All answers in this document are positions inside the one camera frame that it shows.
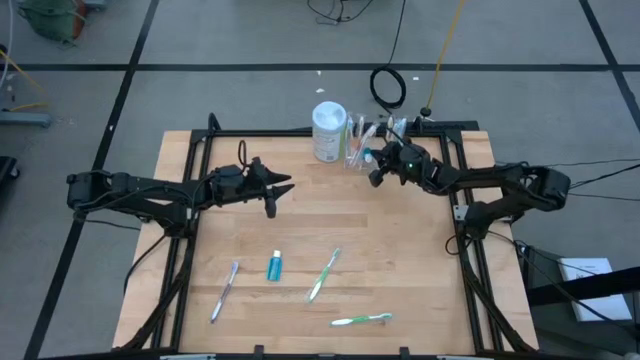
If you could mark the green bag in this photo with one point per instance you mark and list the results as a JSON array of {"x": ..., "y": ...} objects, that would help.
[{"x": 52, "y": 20}]

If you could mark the grey stand base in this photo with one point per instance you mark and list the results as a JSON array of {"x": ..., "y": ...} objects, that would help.
[{"x": 25, "y": 119}]

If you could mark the black stand bar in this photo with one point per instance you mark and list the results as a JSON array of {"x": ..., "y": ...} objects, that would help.
[{"x": 575, "y": 289}]

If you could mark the green wrapped toothbrush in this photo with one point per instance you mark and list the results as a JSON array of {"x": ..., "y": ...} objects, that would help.
[
  {"x": 323, "y": 275},
  {"x": 360, "y": 319}
]

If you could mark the disinfecting wipes canister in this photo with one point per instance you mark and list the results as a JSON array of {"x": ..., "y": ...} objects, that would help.
[{"x": 328, "y": 135}]

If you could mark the clear acrylic organizer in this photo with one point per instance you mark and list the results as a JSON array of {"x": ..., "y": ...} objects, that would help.
[{"x": 350, "y": 162}]

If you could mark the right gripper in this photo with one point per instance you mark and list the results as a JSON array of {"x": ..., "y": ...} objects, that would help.
[{"x": 417, "y": 172}]

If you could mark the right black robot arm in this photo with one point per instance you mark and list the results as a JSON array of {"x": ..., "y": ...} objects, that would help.
[{"x": 500, "y": 177}]

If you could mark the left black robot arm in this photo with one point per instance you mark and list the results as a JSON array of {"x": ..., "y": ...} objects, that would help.
[{"x": 150, "y": 192}]

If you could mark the white booklet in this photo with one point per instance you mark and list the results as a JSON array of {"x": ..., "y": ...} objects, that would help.
[{"x": 582, "y": 265}]

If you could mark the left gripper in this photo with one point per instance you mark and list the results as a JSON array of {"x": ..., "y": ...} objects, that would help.
[{"x": 235, "y": 185}]

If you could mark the black floor object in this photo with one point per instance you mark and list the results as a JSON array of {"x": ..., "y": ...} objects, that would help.
[{"x": 7, "y": 167}]

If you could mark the black aluminium table frame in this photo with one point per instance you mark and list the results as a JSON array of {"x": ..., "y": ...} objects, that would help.
[{"x": 450, "y": 127}]

